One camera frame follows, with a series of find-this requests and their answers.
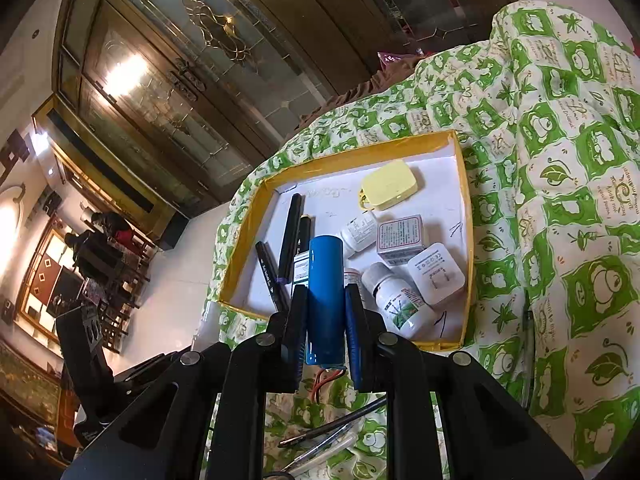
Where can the black floor box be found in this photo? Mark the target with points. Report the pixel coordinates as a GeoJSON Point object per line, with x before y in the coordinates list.
{"type": "Point", "coordinates": [172, 232]}

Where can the black marker purple cap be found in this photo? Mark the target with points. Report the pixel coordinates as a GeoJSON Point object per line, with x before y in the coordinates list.
{"type": "Point", "coordinates": [291, 235]}

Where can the green printed blanket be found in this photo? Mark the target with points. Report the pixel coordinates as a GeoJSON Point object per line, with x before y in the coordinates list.
{"type": "Point", "coordinates": [550, 170]}

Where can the teal white medicine box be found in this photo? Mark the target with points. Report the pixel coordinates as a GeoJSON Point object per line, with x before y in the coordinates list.
{"type": "Point", "coordinates": [301, 270]}

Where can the white bottle green label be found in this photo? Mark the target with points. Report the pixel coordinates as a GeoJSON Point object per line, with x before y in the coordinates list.
{"type": "Point", "coordinates": [400, 305]}

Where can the white pill bottle red label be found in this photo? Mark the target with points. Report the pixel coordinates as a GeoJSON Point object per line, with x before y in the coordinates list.
{"type": "Point", "coordinates": [351, 276]}

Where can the white bottle black print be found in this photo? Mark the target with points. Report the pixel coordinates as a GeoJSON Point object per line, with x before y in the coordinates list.
{"type": "Point", "coordinates": [357, 232]}

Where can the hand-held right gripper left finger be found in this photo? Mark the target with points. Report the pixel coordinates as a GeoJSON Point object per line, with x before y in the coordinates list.
{"type": "Point", "coordinates": [299, 340]}

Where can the clear ballpoint pen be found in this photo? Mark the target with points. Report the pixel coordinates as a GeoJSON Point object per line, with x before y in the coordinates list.
{"type": "Point", "coordinates": [320, 447]}

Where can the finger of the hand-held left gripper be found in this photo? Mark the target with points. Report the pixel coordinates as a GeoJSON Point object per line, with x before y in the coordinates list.
{"type": "Point", "coordinates": [150, 370]}

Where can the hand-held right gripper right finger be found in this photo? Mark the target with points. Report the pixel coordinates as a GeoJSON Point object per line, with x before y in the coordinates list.
{"type": "Point", "coordinates": [353, 340]}

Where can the black marker green cap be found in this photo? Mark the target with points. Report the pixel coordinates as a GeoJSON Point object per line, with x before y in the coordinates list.
{"type": "Point", "coordinates": [305, 235]}

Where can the pink plastic bag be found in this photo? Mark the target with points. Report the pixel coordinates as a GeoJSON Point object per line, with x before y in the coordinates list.
{"type": "Point", "coordinates": [400, 57]}

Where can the white power adapter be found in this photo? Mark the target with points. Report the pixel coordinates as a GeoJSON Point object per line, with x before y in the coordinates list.
{"type": "Point", "coordinates": [435, 275]}

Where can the white pink-bordered medicine box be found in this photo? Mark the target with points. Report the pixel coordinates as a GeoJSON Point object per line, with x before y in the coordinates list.
{"type": "Point", "coordinates": [400, 240]}

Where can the gold framed wall panel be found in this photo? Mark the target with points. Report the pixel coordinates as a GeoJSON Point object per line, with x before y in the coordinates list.
{"type": "Point", "coordinates": [45, 280]}

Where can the brown wooden glass doors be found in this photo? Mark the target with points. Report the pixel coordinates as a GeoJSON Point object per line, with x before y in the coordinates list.
{"type": "Point", "coordinates": [225, 60]}

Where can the white tray yellow taped edge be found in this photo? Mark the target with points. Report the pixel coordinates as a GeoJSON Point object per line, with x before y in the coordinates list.
{"type": "Point", "coordinates": [435, 170]}

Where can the dark wooden chair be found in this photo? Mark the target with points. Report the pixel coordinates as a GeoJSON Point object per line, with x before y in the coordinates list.
{"type": "Point", "coordinates": [125, 305]}

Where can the black marker yellow cap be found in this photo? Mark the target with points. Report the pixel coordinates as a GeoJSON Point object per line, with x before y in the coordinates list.
{"type": "Point", "coordinates": [270, 272]}

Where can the yellow square case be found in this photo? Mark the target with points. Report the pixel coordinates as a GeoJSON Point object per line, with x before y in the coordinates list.
{"type": "Point", "coordinates": [392, 185]}

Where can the blue battery pack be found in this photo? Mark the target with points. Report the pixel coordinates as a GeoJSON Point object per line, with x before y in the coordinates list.
{"type": "Point", "coordinates": [325, 300]}

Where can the black pen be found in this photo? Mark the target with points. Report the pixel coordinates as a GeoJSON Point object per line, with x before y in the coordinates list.
{"type": "Point", "coordinates": [340, 419]}

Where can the brown fuzzy blanket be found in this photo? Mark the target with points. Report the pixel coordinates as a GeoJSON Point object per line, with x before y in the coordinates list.
{"type": "Point", "coordinates": [390, 77]}

